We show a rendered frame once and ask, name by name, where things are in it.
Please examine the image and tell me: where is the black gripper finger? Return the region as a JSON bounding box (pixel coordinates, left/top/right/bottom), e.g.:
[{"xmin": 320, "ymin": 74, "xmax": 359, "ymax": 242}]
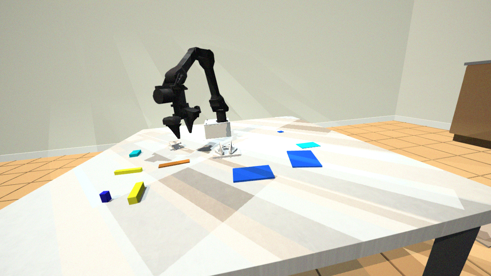
[
  {"xmin": 184, "ymin": 118, "xmax": 197, "ymax": 133},
  {"xmin": 166, "ymin": 123, "xmax": 181, "ymax": 139}
]

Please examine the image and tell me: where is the yellow rectangular block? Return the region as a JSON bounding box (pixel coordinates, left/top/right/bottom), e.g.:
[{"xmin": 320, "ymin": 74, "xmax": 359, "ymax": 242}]
[{"xmin": 127, "ymin": 182, "xmax": 145, "ymax": 205}]

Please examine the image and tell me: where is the yellow long bar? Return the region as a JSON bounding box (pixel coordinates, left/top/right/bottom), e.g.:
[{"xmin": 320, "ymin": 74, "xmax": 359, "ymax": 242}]
[{"xmin": 114, "ymin": 167, "xmax": 143, "ymax": 175}]

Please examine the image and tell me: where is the blue flat rectangular plate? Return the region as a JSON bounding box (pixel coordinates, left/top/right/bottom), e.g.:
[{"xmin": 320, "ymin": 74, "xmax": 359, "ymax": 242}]
[{"xmin": 233, "ymin": 165, "xmax": 275, "ymax": 183}]

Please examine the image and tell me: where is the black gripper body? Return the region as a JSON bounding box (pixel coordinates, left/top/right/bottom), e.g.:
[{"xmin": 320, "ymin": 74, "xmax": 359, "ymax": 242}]
[{"xmin": 162, "ymin": 101, "xmax": 190, "ymax": 125}]

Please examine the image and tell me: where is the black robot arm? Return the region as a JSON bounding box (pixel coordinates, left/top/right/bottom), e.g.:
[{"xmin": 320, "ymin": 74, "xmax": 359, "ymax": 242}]
[{"xmin": 153, "ymin": 47, "xmax": 229, "ymax": 123}]

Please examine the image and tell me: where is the blue flat square plate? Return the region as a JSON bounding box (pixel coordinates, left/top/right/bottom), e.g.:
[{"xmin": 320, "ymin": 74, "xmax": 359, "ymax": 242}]
[{"xmin": 287, "ymin": 150, "xmax": 323, "ymax": 168}]

